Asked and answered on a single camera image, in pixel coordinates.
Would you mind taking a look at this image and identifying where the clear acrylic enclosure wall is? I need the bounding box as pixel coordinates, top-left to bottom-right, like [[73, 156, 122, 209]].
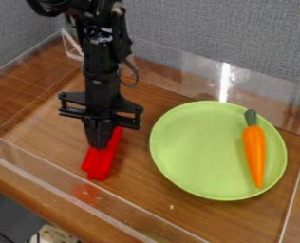
[[0, 36, 300, 243]]

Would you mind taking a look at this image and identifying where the white power strip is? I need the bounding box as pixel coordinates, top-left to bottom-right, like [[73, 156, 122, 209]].
[[25, 224, 79, 243]]

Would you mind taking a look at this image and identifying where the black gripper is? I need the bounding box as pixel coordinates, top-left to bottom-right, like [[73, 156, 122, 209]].
[[57, 37, 144, 150]]

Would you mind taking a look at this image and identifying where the green plate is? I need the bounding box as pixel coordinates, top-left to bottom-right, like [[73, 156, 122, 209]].
[[148, 101, 287, 201]]

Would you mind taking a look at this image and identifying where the black cable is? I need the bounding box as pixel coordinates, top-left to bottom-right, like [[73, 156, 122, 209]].
[[120, 58, 139, 89]]

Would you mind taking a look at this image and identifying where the orange toy carrot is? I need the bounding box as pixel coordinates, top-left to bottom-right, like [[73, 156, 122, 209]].
[[242, 109, 264, 188]]

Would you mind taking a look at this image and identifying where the red star-profile block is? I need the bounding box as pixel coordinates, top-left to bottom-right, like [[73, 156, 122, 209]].
[[80, 127, 123, 180]]

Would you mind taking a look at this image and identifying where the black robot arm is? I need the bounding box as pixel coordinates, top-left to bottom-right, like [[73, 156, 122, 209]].
[[25, 0, 143, 150]]

